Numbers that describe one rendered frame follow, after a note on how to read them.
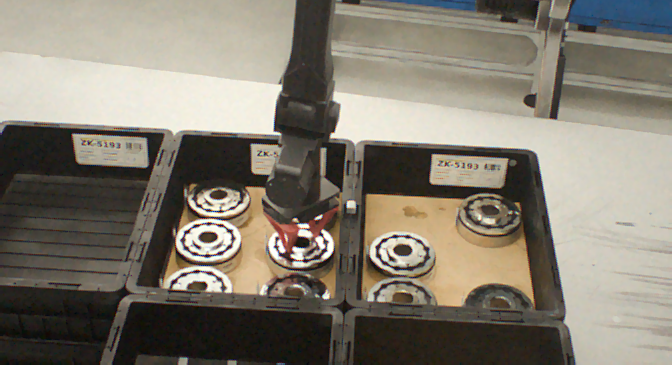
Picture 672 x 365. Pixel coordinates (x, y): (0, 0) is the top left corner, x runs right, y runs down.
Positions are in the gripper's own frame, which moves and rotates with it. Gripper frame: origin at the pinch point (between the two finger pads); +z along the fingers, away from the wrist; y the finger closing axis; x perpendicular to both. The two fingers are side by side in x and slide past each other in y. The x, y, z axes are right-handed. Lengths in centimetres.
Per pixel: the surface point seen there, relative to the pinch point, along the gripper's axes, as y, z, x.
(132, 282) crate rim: -28.0, -6.7, 2.0
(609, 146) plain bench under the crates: 82, 20, -1
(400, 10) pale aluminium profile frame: 143, 65, 124
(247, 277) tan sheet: -9.0, 4.0, 1.9
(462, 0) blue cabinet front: 158, 60, 109
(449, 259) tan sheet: 18.3, 4.6, -14.4
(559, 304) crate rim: 14.7, -6.1, -37.6
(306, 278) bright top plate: -4.0, 1.1, -6.2
